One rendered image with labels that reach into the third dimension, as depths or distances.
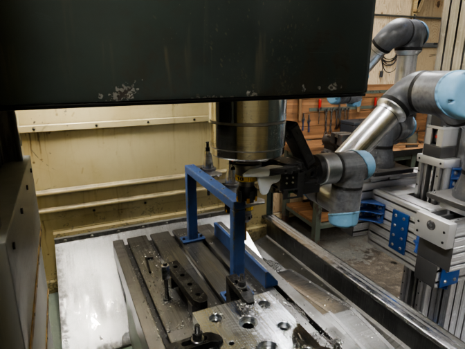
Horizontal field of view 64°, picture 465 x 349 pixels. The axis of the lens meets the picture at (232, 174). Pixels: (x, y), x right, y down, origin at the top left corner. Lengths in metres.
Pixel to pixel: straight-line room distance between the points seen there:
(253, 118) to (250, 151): 0.06
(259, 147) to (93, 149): 1.13
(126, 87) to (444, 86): 0.77
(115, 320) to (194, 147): 0.84
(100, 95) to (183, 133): 1.25
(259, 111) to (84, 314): 1.16
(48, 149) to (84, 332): 0.74
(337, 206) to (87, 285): 1.10
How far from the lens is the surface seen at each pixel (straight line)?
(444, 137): 1.69
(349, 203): 0.95
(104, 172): 1.76
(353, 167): 0.92
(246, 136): 0.70
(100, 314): 1.61
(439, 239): 1.43
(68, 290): 1.69
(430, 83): 1.10
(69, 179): 1.76
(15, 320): 0.54
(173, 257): 1.48
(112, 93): 0.57
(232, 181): 1.25
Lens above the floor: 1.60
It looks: 16 degrees down
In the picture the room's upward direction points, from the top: straight up
